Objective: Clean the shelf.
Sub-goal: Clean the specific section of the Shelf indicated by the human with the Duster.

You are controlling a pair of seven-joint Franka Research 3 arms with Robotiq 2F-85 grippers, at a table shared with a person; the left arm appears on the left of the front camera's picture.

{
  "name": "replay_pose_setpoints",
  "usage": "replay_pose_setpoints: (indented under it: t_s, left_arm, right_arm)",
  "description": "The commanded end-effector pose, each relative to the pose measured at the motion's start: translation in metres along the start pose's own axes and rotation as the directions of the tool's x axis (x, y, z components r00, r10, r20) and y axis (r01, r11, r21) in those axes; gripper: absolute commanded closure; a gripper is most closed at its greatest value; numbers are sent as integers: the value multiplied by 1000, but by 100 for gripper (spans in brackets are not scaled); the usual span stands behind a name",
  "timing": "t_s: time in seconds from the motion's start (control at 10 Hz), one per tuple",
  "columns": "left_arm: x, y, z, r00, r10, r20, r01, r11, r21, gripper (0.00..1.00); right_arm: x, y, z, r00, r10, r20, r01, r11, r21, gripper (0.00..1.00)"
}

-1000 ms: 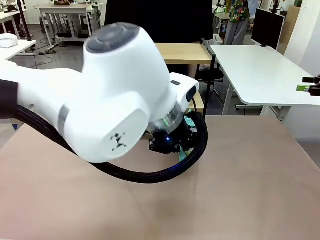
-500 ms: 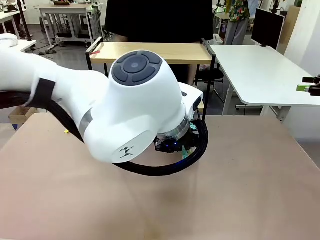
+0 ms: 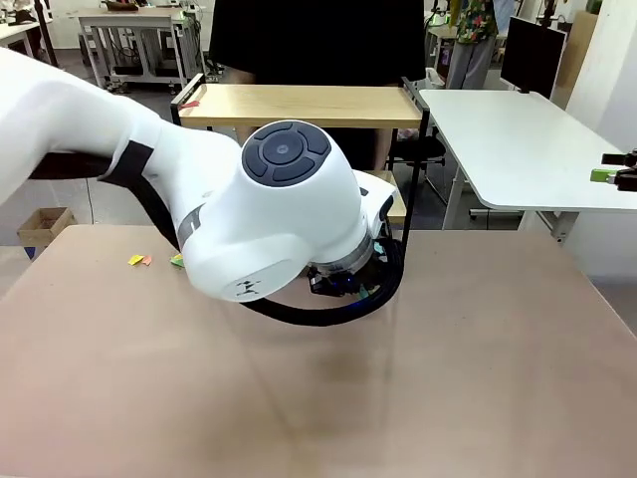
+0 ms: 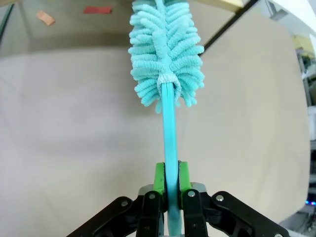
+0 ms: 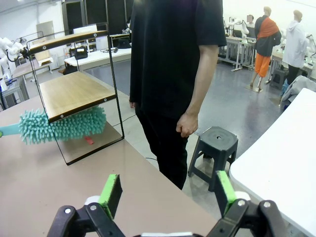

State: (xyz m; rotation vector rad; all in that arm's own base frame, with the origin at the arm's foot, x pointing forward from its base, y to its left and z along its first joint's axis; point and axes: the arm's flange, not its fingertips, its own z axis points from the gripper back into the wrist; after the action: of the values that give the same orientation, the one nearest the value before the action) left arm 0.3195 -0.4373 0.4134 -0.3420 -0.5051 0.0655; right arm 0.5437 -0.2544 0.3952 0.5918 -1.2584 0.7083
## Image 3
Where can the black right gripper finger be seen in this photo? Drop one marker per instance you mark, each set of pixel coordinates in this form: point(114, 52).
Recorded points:
point(619, 159)
point(627, 179)

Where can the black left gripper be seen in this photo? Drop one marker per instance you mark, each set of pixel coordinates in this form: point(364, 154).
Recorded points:
point(338, 285)

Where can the small green paper scrap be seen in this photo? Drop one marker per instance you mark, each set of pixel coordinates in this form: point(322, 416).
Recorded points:
point(177, 260)

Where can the two-tier wood metal shelf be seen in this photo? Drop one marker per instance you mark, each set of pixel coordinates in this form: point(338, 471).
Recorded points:
point(298, 104)

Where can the small orange paper scrap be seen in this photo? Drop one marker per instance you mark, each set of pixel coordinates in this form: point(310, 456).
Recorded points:
point(147, 260)

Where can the yellow paper scrap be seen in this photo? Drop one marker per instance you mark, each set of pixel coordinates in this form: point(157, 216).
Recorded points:
point(134, 259)

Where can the long red paper scrap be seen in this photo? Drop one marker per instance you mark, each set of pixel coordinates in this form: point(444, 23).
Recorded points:
point(189, 104)

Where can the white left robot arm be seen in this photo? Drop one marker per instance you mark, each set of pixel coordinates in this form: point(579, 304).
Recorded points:
point(278, 219)

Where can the person's left forearm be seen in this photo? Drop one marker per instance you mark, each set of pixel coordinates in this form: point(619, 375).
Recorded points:
point(382, 149)

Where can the white table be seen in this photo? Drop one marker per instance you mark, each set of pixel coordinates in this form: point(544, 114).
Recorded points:
point(512, 144)

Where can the brown cardboard panel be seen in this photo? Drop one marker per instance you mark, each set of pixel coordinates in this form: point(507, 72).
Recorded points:
point(579, 45)

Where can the black monitor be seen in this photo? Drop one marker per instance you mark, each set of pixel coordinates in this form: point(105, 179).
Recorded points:
point(532, 55)

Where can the black office chair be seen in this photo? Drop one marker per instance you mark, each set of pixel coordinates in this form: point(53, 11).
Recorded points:
point(429, 148)

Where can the person in floral shirt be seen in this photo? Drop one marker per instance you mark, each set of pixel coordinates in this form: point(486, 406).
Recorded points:
point(478, 40)

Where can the person in black shirt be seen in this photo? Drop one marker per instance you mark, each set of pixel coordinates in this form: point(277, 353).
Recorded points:
point(318, 40)

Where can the cardboard box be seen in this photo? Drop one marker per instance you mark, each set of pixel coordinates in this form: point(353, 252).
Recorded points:
point(47, 226)

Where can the black tripod pole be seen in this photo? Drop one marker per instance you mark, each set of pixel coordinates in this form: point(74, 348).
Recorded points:
point(46, 35)

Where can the white frame workbench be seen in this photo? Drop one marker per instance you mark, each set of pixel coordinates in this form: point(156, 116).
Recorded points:
point(129, 20)

